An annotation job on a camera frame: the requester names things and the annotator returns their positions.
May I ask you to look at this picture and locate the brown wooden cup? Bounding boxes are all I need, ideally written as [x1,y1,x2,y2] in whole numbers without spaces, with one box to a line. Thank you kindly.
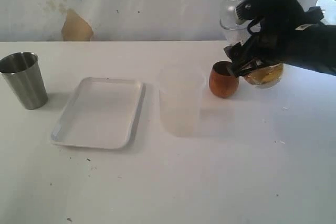
[208,61,239,98]

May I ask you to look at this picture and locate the gold and brown chocolates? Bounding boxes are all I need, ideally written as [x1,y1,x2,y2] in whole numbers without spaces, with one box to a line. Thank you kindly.
[244,63,284,87]

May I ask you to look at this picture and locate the stainless steel cup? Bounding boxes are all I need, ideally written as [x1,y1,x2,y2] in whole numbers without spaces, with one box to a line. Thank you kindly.
[1,52,48,110]

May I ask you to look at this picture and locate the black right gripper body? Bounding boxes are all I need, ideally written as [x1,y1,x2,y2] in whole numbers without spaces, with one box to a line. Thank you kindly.
[224,0,324,77]

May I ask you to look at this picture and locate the white rectangular tray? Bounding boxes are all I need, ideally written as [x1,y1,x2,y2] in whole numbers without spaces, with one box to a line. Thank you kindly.
[50,77,143,150]

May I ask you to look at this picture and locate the black cable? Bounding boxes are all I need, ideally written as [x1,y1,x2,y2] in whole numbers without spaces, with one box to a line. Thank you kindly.
[246,18,263,35]

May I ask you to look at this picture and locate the translucent plastic container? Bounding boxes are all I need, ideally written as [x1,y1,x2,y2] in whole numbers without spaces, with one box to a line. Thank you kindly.
[157,64,206,137]

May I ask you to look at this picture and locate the clear glass with coins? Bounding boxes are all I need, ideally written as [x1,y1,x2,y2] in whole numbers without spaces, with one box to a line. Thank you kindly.
[219,21,284,89]

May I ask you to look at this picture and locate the clear plastic dome lid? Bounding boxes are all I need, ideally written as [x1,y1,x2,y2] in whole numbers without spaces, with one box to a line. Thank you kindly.
[219,0,257,32]

